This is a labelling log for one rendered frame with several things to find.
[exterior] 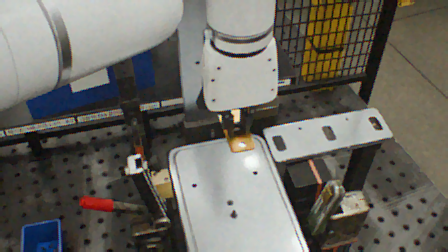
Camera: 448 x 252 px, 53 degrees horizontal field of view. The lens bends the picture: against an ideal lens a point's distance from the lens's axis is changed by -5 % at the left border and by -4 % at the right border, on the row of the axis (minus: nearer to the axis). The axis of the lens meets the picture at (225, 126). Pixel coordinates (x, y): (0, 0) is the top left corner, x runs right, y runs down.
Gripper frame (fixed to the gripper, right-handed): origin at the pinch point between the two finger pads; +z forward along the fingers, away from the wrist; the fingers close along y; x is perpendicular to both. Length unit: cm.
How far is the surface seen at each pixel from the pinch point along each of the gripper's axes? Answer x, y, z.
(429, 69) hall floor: 126, 159, 127
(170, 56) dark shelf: 48, -4, 24
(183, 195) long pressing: 7.3, -8.6, 27.4
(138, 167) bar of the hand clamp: 0.2, -15.8, 6.9
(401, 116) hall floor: 95, 122, 127
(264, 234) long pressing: -5.3, 4.6, 27.4
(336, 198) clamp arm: -7.2, 16.6, 17.2
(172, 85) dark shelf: 36.8, -5.2, 24.4
